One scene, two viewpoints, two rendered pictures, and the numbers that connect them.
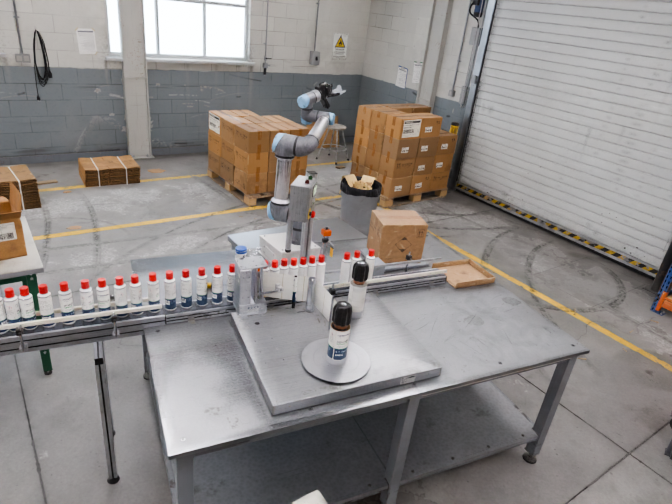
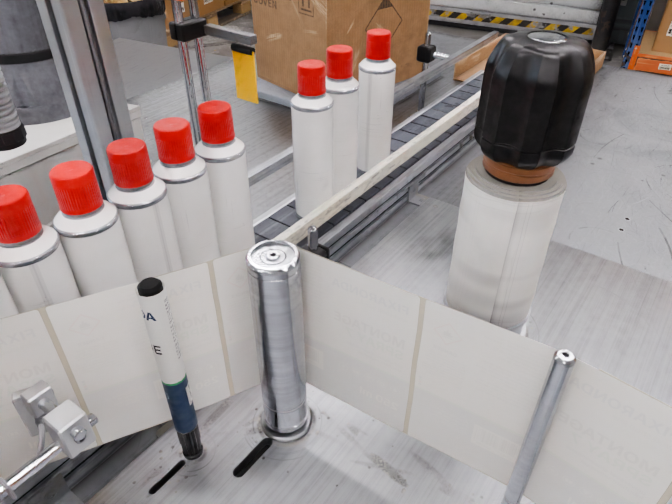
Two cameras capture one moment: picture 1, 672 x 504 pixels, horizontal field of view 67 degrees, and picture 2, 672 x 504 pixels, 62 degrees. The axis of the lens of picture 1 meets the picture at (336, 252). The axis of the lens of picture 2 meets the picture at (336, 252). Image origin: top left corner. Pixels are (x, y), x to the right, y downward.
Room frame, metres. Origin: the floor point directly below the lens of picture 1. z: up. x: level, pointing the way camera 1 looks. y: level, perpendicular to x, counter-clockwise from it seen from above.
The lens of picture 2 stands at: (1.90, 0.20, 1.30)
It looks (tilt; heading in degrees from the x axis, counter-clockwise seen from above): 37 degrees down; 333
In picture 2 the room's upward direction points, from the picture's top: straight up
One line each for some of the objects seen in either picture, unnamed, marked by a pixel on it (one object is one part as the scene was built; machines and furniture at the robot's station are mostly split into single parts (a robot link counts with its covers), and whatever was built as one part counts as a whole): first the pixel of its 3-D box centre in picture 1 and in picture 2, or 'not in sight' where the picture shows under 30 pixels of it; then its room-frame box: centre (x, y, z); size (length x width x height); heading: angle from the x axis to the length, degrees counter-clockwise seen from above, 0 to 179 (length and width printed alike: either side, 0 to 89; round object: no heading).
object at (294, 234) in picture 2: (369, 281); (392, 162); (2.52, -0.21, 0.91); 1.07 x 0.01 x 0.02; 118
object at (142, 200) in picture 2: (302, 274); (149, 242); (2.36, 0.16, 0.98); 0.05 x 0.05 x 0.20
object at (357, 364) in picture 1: (336, 359); not in sight; (1.81, -0.06, 0.89); 0.31 x 0.31 x 0.01
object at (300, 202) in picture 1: (303, 198); not in sight; (2.44, 0.20, 1.38); 0.17 x 0.10 x 0.19; 173
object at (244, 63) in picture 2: not in sight; (245, 73); (2.46, 0.02, 1.09); 0.03 x 0.01 x 0.06; 28
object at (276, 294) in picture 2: (310, 294); (280, 348); (2.19, 0.10, 0.97); 0.05 x 0.05 x 0.19
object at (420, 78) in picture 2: (364, 267); (351, 118); (2.59, -0.17, 0.96); 1.07 x 0.01 x 0.01; 118
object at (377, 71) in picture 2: (369, 266); (375, 104); (2.56, -0.20, 0.98); 0.05 x 0.05 x 0.20
